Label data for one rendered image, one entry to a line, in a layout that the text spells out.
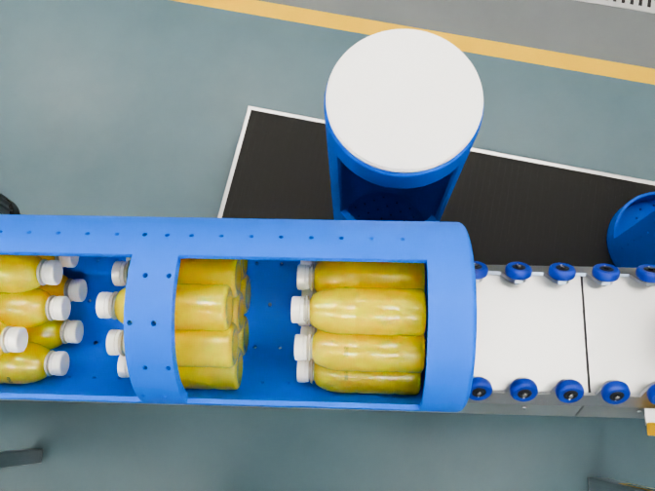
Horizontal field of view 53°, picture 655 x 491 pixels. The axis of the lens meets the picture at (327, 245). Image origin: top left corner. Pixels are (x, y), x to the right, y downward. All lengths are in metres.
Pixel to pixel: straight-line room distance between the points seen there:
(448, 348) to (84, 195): 1.72
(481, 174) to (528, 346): 1.00
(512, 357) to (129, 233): 0.67
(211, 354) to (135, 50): 1.74
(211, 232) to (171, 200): 1.34
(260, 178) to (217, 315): 1.19
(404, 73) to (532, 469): 1.34
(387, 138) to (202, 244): 0.40
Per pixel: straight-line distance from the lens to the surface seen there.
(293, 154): 2.12
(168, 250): 0.94
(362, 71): 1.22
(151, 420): 2.19
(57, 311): 1.14
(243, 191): 2.10
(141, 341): 0.93
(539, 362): 1.22
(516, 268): 1.19
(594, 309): 1.26
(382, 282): 0.98
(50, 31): 2.74
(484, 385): 1.14
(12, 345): 1.12
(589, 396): 1.24
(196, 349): 1.00
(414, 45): 1.25
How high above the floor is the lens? 2.10
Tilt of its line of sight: 75 degrees down
